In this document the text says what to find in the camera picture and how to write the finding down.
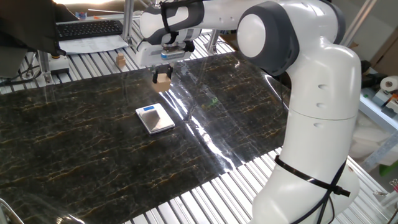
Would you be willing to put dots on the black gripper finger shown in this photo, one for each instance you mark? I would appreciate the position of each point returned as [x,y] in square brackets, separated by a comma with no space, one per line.
[169,72]
[155,76]

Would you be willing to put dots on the grey diagonal shelf brace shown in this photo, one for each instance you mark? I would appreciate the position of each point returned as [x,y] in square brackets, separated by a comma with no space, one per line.
[379,151]

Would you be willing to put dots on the light wooden block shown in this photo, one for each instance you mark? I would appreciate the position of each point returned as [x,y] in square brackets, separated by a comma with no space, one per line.
[163,84]

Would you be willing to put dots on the grey orange device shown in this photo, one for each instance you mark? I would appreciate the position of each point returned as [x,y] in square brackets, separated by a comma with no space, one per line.
[382,98]

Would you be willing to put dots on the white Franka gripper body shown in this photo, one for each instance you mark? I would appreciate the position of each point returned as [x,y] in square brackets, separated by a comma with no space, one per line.
[147,56]

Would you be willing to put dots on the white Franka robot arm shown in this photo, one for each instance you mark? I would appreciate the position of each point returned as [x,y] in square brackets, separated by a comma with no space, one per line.
[323,93]

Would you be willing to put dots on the black computer monitor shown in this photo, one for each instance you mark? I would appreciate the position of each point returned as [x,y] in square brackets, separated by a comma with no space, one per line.
[28,25]

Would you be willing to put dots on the aluminium frame post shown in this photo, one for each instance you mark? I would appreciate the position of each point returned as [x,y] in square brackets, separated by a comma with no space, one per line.
[128,21]
[357,21]
[45,67]
[214,42]

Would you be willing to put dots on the silver digital pocket scale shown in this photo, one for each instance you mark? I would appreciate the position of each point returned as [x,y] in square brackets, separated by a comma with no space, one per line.
[155,119]

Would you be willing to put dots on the white tape roll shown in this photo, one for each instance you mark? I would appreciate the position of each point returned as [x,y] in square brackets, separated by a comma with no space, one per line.
[388,83]

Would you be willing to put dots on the green plastic object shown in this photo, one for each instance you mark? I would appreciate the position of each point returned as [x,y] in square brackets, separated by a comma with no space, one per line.
[388,169]

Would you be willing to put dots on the brown cardboard box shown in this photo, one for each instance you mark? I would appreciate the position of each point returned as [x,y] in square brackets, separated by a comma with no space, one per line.
[388,56]

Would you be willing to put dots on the small wooden cuboid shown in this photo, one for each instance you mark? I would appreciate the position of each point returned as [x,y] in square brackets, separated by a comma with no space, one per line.
[121,62]

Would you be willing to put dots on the white shelf board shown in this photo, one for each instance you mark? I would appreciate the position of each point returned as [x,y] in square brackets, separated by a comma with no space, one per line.
[376,109]

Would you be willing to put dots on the metal binder clip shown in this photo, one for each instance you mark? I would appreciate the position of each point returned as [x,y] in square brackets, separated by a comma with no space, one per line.
[394,184]

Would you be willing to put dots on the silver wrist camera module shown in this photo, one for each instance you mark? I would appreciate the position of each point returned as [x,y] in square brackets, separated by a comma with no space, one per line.
[172,55]

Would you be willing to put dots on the black plastic device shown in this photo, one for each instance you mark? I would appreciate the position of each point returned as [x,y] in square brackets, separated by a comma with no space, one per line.
[366,67]
[371,81]

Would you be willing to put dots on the black computer keyboard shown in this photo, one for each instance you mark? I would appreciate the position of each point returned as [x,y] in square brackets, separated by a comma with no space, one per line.
[90,29]

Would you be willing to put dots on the small wooden cube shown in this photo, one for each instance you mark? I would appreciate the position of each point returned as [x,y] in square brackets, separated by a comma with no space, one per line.
[120,56]

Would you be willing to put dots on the white paper sheet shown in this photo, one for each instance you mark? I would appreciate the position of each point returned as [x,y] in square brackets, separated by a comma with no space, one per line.
[93,45]

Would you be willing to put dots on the black marble pattern mat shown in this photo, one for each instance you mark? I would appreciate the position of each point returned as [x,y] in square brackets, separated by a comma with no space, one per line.
[77,140]

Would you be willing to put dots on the white foam packing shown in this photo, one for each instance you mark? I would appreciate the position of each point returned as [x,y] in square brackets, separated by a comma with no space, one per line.
[370,140]

